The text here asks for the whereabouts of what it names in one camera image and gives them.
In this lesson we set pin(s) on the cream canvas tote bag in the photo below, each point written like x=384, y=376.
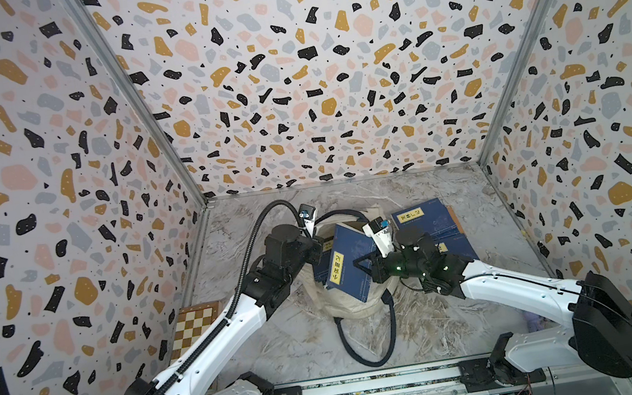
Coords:
x=339, y=306

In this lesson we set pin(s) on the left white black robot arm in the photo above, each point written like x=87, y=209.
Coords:
x=264, y=288

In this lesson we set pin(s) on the wooden chessboard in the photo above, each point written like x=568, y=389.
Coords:
x=193, y=322

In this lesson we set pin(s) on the navy yellow-label book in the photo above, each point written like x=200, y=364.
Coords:
x=457, y=244
x=432, y=217

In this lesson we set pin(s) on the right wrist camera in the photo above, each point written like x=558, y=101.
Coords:
x=379, y=230

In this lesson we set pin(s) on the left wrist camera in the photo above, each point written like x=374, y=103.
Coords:
x=307, y=216

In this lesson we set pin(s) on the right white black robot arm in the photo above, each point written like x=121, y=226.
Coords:
x=592, y=320

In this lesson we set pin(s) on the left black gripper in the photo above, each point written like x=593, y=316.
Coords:
x=315, y=249

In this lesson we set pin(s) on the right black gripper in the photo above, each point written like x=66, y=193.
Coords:
x=377, y=266

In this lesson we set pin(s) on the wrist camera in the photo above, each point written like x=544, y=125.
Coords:
x=307, y=216
x=379, y=230

